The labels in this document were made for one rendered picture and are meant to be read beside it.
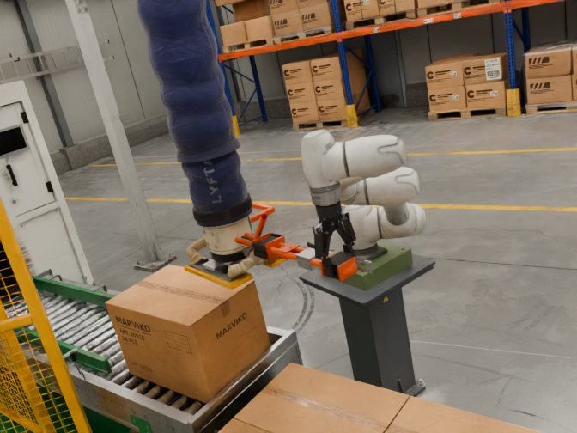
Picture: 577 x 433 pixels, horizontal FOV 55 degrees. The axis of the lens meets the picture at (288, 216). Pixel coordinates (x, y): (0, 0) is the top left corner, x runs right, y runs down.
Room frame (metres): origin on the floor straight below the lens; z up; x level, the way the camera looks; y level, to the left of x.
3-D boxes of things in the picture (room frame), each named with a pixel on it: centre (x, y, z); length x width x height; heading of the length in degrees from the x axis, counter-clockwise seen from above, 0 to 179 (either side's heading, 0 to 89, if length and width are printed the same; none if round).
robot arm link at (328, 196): (1.56, -0.12, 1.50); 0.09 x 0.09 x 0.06
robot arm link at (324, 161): (1.56, -0.14, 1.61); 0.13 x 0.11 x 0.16; 76
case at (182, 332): (2.33, 0.56, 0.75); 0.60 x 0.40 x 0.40; 48
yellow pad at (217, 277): (1.98, 0.31, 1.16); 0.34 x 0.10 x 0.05; 37
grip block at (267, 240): (1.84, 0.09, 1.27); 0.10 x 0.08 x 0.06; 127
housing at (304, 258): (1.67, -0.04, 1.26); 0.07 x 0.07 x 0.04; 37
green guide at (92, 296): (3.31, 1.29, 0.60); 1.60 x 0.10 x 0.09; 49
